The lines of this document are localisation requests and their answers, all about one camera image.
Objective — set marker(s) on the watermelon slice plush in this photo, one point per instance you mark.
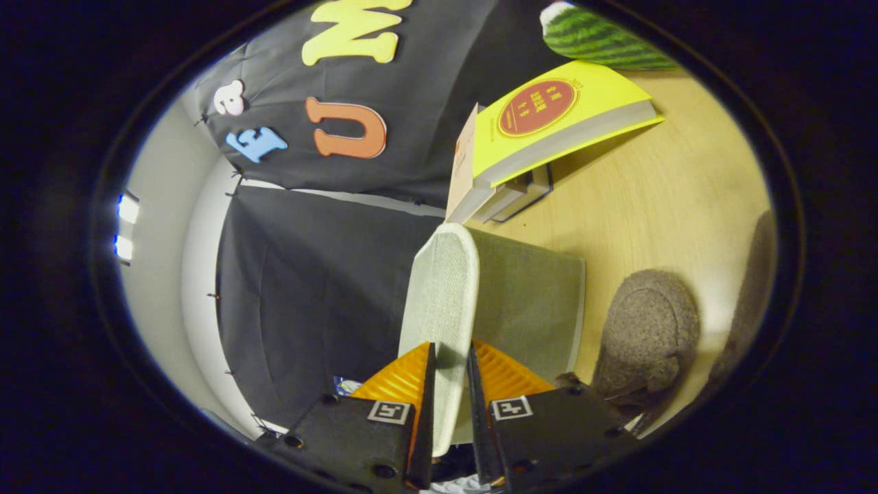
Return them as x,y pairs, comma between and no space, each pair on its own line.
597,38

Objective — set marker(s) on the brown fuzzy shoe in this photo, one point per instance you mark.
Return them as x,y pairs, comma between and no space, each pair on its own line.
751,295
645,329

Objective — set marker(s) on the yellow book with red circle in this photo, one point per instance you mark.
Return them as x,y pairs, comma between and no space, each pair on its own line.
590,89

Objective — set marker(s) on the grey-green fabric storage box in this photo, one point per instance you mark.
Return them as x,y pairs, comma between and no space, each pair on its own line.
521,295

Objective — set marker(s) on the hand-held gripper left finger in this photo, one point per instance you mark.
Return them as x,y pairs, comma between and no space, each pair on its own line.
426,425

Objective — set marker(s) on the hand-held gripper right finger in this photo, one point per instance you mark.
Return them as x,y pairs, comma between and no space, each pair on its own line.
479,425

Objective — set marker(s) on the grey book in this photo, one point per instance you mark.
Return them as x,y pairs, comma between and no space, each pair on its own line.
528,192

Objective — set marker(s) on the beige book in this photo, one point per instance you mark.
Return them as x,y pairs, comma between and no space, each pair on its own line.
463,165

